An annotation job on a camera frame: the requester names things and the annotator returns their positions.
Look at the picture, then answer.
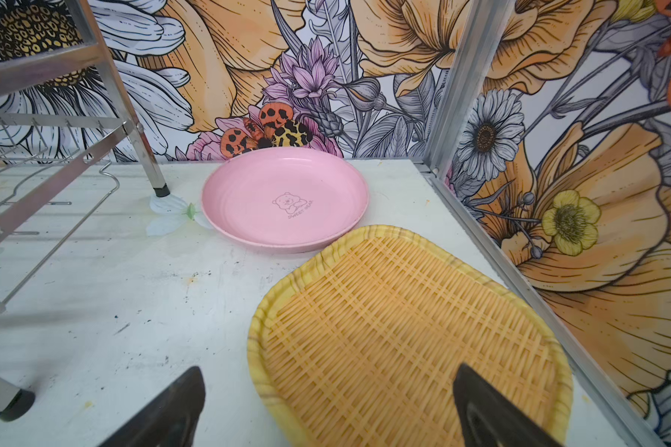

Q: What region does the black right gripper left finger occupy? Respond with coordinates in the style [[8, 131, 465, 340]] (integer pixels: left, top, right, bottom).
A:
[[101, 366, 206, 447]]

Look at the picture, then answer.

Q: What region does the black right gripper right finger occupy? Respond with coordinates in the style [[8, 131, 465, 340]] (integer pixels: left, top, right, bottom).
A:
[[453, 363, 561, 447]]

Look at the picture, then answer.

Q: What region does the chrome two-tier dish rack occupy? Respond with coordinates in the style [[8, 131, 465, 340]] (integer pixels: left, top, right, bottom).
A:
[[0, 0, 171, 423]]

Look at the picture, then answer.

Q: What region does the yellow woven-pattern tray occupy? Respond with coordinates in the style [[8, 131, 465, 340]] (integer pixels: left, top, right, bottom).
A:
[[247, 225, 573, 446]]

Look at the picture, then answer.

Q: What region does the pink plastic plate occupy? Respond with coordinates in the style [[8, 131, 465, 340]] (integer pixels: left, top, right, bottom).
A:
[[201, 147, 370, 253]]

